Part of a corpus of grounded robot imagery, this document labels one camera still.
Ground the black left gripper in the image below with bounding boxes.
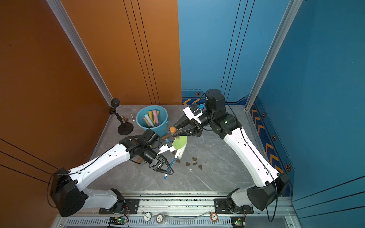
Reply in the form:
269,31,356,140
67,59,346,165
142,146,175,175

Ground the green trowel brown handle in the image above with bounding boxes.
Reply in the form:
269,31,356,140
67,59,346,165
170,126,187,150

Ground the white cleaning brush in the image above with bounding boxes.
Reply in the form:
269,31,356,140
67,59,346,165
170,144,187,167

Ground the green trowel yellow blue handle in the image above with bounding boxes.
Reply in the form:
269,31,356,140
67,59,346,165
153,110,160,126

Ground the purple trowel pink handle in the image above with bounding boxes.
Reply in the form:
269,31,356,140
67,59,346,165
152,110,159,126

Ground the light blue trowel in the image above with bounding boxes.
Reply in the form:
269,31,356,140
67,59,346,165
144,114,154,127

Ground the lime trowel yellow handle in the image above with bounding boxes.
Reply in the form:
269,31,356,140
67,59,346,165
148,110,156,126

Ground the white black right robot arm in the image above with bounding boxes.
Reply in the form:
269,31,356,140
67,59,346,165
170,89,290,213

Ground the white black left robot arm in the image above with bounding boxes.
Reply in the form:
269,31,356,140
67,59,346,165
49,130,176,217

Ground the light blue plastic bucket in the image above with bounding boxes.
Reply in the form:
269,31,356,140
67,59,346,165
136,105,169,137

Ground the black microphone on stand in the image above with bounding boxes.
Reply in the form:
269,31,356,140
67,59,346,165
109,98,134,135

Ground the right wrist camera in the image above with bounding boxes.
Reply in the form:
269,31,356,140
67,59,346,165
183,104,203,125

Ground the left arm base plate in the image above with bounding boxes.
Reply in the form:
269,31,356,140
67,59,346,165
98,199,140,215

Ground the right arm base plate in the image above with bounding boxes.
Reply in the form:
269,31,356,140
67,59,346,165
214,198,254,215

